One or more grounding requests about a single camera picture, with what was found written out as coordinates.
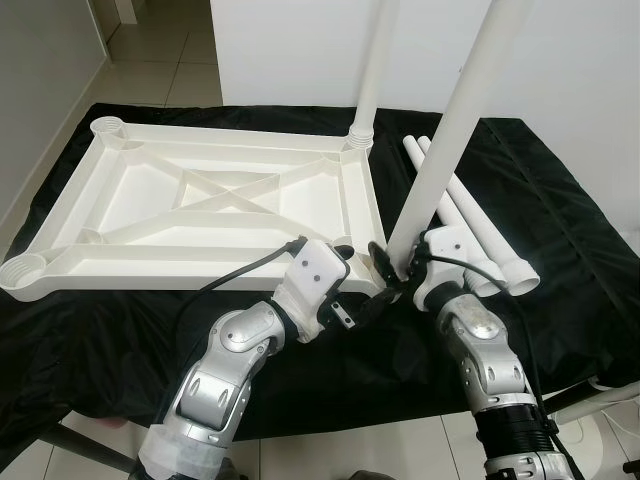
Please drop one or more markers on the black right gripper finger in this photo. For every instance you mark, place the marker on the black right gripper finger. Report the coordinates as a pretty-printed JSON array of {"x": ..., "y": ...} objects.
[{"x": 390, "y": 272}]

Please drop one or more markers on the white tapered plastic table leg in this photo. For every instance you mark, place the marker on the white tapered plastic table leg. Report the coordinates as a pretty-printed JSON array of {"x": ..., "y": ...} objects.
[
  {"x": 460, "y": 120},
  {"x": 457, "y": 215},
  {"x": 375, "y": 70},
  {"x": 483, "y": 220}
]

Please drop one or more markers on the white plastic ribbed table top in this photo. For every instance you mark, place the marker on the white plastic ribbed table top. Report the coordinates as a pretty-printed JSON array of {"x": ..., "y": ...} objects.
[{"x": 150, "y": 190}]

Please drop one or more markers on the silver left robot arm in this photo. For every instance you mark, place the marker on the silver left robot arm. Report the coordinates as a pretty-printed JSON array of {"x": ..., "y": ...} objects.
[{"x": 220, "y": 370}]

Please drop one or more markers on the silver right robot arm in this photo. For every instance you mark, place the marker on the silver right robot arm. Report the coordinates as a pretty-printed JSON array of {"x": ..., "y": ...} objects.
[{"x": 480, "y": 340}]

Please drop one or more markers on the grey robot right foot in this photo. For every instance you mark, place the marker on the grey robot right foot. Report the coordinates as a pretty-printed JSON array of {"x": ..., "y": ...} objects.
[{"x": 370, "y": 474}]

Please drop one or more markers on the black table cloth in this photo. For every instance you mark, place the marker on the black table cloth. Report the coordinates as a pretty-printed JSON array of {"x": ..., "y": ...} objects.
[{"x": 560, "y": 200}]

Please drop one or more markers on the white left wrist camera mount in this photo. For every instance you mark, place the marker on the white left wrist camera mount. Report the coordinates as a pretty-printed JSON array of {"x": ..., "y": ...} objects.
[{"x": 310, "y": 275}]

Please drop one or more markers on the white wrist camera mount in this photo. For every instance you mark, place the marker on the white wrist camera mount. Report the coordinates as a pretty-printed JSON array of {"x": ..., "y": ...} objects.
[
  {"x": 450, "y": 245},
  {"x": 310, "y": 275}
]

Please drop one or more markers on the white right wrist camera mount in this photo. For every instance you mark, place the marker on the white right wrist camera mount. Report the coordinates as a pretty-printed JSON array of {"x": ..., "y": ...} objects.
[{"x": 450, "y": 245}]

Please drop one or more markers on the black metal frame bar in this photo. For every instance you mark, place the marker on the black metal frame bar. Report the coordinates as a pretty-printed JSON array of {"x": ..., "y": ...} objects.
[
  {"x": 590, "y": 400},
  {"x": 90, "y": 445}
]

